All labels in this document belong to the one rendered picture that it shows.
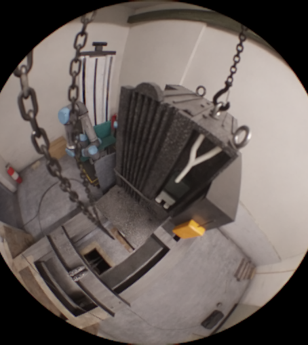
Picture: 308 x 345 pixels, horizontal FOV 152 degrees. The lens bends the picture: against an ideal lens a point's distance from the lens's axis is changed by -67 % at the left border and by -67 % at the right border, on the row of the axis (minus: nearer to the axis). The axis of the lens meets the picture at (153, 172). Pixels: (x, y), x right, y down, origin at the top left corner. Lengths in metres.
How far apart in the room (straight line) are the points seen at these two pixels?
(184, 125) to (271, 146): 1.31
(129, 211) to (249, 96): 1.59
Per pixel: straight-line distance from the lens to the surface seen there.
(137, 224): 0.84
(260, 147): 1.52
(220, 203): 0.36
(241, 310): 3.03
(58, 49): 2.33
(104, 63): 1.30
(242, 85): 1.48
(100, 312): 1.32
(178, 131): 0.34
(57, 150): 2.46
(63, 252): 1.20
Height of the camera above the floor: 1.72
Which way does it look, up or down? 52 degrees down
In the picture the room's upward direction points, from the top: 24 degrees clockwise
